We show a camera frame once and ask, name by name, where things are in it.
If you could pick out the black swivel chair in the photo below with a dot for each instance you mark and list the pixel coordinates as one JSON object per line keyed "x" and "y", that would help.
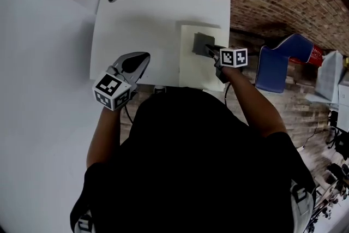
{"x": 339, "y": 142}

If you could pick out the person's right forearm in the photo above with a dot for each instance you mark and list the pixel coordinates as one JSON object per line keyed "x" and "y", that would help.
{"x": 253, "y": 106}

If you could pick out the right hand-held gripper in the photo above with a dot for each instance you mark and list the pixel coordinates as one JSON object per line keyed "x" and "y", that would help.
{"x": 233, "y": 57}

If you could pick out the person's black shirt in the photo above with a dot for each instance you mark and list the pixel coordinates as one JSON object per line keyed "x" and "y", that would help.
{"x": 191, "y": 161}

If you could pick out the person's white shoe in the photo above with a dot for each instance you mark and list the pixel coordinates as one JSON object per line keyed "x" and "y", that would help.
{"x": 159, "y": 89}

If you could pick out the red plastic crate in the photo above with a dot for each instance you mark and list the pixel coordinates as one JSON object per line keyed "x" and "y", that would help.
{"x": 315, "y": 54}

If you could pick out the grey woven cloth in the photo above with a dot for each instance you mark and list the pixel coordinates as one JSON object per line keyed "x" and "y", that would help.
{"x": 201, "y": 43}

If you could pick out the person's left forearm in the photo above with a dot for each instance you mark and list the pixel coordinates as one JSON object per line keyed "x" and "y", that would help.
{"x": 105, "y": 139}

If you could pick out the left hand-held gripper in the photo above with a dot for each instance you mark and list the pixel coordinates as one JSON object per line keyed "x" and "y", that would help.
{"x": 110, "y": 90}

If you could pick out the blue chair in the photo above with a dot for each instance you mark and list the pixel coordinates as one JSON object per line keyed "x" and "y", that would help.
{"x": 272, "y": 68}

